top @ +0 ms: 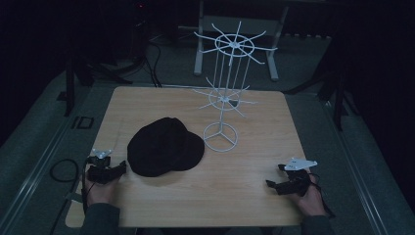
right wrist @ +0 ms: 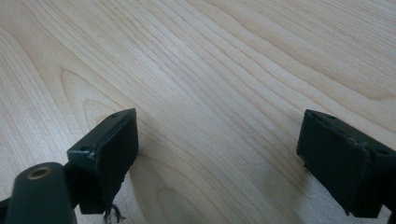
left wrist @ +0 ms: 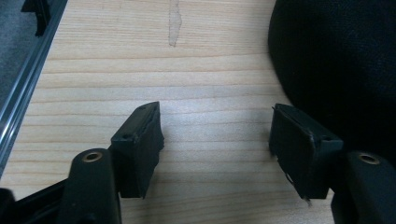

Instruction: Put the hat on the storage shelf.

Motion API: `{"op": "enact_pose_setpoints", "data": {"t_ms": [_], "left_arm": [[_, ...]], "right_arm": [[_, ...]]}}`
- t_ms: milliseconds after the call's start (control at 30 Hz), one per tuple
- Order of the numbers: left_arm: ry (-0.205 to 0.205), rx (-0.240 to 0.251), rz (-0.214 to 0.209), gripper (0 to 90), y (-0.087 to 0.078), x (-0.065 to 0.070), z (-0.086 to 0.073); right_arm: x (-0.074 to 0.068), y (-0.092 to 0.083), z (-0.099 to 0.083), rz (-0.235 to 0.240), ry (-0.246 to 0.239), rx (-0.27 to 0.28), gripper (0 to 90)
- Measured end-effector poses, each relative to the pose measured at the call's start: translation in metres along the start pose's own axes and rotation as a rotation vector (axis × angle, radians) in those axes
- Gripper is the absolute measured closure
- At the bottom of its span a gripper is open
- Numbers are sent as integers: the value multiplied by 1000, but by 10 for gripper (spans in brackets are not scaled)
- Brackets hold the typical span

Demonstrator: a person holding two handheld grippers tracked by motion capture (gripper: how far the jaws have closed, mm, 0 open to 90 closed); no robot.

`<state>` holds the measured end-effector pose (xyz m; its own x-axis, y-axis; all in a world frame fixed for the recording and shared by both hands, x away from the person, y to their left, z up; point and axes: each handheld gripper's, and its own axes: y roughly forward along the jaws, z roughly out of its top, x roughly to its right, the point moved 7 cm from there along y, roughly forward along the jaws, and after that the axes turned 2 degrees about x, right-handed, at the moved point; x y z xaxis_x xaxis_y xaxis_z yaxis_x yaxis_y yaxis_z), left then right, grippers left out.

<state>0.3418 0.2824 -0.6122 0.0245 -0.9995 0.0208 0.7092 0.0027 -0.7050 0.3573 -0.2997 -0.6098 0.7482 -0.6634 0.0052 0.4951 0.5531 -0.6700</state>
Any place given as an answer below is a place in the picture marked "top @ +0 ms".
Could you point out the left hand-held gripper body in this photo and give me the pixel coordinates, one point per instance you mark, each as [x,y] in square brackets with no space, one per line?
[99,169]

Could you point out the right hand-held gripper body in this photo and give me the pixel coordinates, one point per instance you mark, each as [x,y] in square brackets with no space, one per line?
[298,179]

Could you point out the black cap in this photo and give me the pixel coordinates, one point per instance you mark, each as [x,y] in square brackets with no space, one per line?
[163,147]

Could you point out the person's left hand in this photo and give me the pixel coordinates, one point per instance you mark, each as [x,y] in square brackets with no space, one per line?
[101,193]

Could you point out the person's right hand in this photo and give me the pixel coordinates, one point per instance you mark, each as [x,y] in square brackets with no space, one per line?
[310,200]

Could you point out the black metal stand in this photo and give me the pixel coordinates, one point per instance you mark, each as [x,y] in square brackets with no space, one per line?
[69,88]
[339,98]

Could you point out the metal floor rail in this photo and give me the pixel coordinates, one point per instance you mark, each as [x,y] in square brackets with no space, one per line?
[355,169]
[36,176]

